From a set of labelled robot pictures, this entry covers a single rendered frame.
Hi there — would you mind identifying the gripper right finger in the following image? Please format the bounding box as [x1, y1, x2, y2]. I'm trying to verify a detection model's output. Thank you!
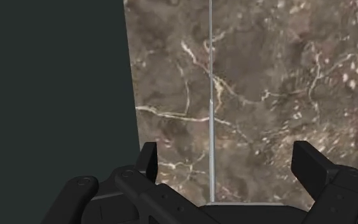
[291, 140, 358, 224]

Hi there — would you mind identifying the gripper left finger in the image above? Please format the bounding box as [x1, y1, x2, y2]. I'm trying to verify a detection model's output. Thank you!
[41, 141, 217, 224]

